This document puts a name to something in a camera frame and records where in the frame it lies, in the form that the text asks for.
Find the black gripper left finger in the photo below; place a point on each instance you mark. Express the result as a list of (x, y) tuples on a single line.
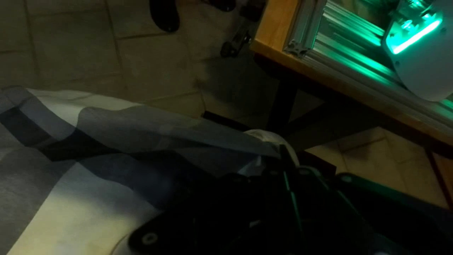
[(213, 221)]

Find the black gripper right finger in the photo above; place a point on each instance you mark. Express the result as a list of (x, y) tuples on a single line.
[(377, 221)]

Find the plaid blanket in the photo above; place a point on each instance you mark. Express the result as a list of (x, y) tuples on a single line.
[(94, 165)]

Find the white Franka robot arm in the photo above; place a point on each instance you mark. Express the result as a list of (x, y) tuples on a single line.
[(426, 71)]

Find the wooden robot cart table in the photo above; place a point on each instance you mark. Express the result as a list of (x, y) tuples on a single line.
[(278, 29)]

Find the dark shoe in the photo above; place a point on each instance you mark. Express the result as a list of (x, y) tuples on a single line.
[(165, 15)]

